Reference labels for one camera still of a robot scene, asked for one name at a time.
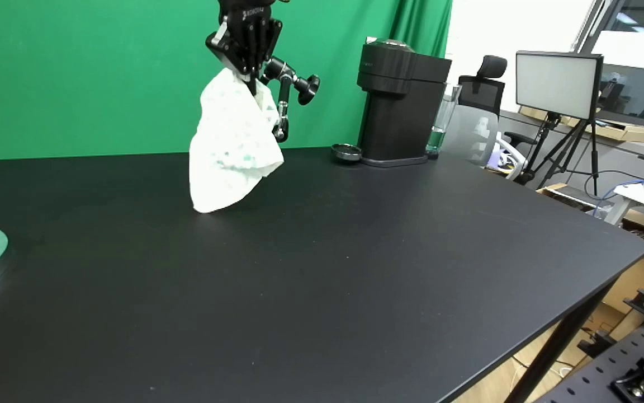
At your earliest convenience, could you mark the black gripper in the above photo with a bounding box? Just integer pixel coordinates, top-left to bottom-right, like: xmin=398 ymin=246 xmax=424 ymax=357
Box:
xmin=205 ymin=0 xmax=287 ymax=84

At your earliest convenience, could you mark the white towel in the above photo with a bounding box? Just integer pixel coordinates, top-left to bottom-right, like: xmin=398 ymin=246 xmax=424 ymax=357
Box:
xmin=188 ymin=66 xmax=287 ymax=215

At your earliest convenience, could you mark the small round black dish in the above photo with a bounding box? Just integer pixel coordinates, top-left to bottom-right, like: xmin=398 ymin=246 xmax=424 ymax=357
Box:
xmin=332 ymin=141 xmax=368 ymax=165

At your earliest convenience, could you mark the black coffee machine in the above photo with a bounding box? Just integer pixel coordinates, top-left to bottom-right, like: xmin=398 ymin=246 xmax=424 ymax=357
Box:
xmin=357 ymin=38 xmax=455 ymax=163

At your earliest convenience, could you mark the green screen backdrop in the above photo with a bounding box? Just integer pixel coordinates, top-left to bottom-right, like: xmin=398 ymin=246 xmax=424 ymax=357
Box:
xmin=0 ymin=0 xmax=456 ymax=163

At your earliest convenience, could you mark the clear bottle with green liquid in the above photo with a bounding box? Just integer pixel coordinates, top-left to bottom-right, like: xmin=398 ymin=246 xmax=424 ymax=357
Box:
xmin=426 ymin=93 xmax=456 ymax=160

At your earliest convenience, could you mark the clear plastic container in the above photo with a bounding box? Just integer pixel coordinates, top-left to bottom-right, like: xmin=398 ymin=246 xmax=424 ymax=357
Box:
xmin=444 ymin=99 xmax=506 ymax=167

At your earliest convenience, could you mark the black office chair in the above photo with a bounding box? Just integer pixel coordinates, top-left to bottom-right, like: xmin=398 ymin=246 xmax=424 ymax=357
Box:
xmin=456 ymin=53 xmax=510 ymax=118

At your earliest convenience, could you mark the computer monitor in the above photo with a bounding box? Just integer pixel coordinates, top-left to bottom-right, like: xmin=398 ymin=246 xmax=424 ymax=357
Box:
xmin=512 ymin=49 xmax=606 ymax=121

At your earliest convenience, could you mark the black light stand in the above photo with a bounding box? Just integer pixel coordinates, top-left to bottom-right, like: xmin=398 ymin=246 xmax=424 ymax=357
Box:
xmin=520 ymin=110 xmax=605 ymax=202

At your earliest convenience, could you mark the black table leg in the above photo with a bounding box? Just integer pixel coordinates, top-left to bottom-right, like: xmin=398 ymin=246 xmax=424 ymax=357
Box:
xmin=503 ymin=287 xmax=614 ymax=403

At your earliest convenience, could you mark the black perforated metal rail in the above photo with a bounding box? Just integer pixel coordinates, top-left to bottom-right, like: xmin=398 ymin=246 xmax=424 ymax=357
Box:
xmin=538 ymin=288 xmax=644 ymax=403

